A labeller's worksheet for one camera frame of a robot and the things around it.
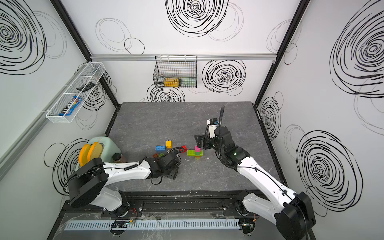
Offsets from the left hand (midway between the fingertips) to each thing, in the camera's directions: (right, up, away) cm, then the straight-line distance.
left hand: (174, 170), depth 87 cm
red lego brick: (+6, +12, +9) cm, 16 cm away
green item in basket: (+9, +52, +2) cm, 53 cm away
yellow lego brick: (-4, +14, +8) cm, 17 cm away
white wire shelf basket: (-51, +57, +5) cm, 77 cm away
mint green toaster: (-34, +14, -7) cm, 38 cm away
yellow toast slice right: (-36, +15, -16) cm, 42 cm away
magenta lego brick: (+14, +13, -2) cm, 19 cm away
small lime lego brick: (-9, +8, +5) cm, 13 cm away
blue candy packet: (-48, +34, -17) cm, 62 cm away
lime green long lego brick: (+11, +10, +1) cm, 15 cm away
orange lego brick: (-12, +8, +3) cm, 14 cm away
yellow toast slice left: (-39, +14, -18) cm, 46 cm away
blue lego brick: (-10, +11, +7) cm, 17 cm away
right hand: (+17, +22, -10) cm, 30 cm away
